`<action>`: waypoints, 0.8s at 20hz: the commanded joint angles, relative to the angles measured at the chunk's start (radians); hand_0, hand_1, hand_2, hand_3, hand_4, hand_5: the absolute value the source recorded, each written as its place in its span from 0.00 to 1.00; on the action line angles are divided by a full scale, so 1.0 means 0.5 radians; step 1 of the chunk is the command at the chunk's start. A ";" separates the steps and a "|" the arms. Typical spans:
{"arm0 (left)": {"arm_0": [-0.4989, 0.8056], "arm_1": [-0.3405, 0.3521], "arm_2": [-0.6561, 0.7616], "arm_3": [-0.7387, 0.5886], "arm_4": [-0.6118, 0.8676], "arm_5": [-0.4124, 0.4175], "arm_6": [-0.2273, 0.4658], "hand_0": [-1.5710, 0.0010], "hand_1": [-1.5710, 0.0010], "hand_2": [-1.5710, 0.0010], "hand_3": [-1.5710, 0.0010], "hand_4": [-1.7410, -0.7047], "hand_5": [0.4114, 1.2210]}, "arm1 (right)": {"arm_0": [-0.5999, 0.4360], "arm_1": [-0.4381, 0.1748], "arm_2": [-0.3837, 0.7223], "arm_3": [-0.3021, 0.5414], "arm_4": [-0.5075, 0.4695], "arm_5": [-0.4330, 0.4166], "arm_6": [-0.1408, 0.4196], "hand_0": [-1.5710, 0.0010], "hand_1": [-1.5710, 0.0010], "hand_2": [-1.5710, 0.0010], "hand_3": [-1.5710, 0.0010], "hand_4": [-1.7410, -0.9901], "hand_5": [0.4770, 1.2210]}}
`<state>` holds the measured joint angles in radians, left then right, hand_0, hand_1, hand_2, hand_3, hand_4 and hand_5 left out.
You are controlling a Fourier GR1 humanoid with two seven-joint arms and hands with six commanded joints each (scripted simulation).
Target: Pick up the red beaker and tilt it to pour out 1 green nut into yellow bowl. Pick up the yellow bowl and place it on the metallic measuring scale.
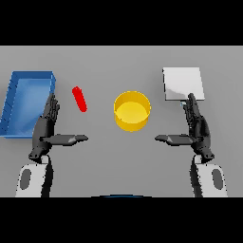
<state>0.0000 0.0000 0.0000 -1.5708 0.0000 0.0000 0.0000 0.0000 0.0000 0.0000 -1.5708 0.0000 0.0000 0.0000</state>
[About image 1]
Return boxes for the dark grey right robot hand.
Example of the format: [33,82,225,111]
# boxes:
[154,92,215,164]

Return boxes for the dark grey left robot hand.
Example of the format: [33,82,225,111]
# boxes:
[28,92,89,164]

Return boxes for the red beaker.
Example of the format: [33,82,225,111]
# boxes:
[71,85,88,113]

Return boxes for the pale square measuring scale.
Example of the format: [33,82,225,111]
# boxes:
[161,66,205,103]

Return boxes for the yellow bowl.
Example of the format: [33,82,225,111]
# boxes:
[113,90,152,133]

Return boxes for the blue tray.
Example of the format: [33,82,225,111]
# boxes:
[0,70,58,140]

